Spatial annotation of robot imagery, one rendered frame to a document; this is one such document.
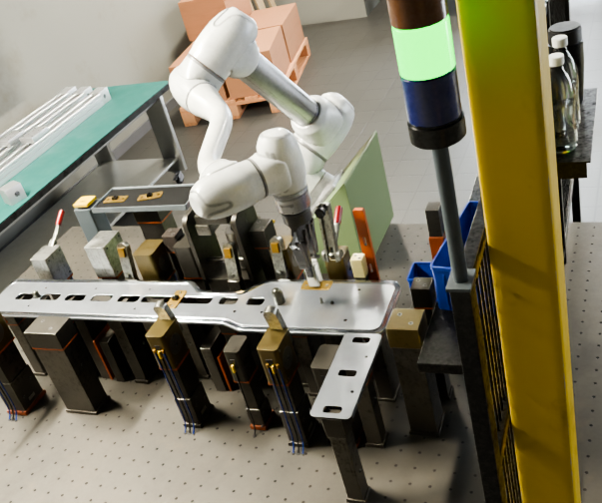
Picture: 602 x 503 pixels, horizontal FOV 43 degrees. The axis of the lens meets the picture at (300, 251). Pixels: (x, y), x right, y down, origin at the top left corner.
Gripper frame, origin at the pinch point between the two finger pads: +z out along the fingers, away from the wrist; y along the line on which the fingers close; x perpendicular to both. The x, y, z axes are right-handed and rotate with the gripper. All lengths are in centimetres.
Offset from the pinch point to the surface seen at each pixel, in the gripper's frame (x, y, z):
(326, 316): 3.5, 5.9, 10.1
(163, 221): -65, -30, 1
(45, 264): -103, -12, 6
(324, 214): 1.5, -12.9, -10.2
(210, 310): -32.6, 4.8, 10.1
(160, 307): -39.6, 15.8, 0.5
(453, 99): 59, 65, -74
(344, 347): 12.2, 17.6, 10.1
